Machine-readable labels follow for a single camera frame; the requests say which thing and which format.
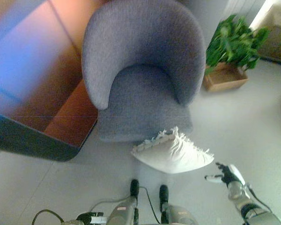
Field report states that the brown wooden table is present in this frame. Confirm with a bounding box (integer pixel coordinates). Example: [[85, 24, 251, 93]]
[[0, 0, 110, 162]]

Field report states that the silver right robot leg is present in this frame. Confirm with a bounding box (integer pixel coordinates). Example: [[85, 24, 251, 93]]
[[159, 184, 198, 225]]

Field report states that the green potted plant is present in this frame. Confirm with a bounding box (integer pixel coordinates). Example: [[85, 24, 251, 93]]
[[205, 14, 271, 76]]

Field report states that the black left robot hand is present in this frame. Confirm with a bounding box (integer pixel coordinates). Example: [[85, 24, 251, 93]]
[[75, 211, 107, 225]]

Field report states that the grey fabric tub armchair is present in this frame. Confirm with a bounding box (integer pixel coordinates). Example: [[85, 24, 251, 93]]
[[81, 0, 207, 143]]

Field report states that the silver left robot leg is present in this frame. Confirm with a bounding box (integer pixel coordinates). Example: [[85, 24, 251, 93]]
[[106, 179, 140, 225]]

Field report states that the black robot body cable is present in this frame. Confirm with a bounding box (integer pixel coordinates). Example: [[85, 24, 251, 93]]
[[31, 209, 65, 225]]

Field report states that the wooden planter box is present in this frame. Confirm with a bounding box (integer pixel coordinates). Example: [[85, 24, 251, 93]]
[[202, 61, 249, 92]]

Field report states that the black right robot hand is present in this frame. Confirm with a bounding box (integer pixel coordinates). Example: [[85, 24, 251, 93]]
[[204, 162, 245, 188]]

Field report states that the beige wooden cabinet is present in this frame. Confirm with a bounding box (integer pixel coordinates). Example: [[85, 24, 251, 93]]
[[248, 0, 281, 66]]

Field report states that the white fringed pillow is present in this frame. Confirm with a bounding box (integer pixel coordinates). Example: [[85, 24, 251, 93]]
[[130, 126, 214, 174]]

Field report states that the silver robot leg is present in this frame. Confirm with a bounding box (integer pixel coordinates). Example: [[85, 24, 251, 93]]
[[159, 184, 198, 225], [106, 179, 140, 225]]

